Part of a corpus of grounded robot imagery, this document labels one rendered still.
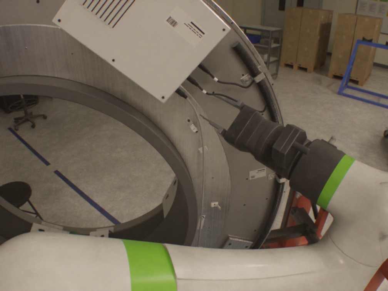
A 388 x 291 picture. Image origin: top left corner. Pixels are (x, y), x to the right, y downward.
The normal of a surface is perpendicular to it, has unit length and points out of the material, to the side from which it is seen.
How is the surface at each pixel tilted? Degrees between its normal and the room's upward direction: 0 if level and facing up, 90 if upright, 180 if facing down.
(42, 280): 25
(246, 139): 46
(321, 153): 20
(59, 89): 90
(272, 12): 90
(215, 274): 34
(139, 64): 90
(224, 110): 90
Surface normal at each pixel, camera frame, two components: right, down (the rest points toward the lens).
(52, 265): 0.39, -0.76
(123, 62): 0.18, 0.50
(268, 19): -0.64, 0.39
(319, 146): -0.04, -0.73
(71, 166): 0.00, -0.86
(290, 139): -0.43, -0.32
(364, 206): -0.74, -0.15
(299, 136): 0.70, 0.47
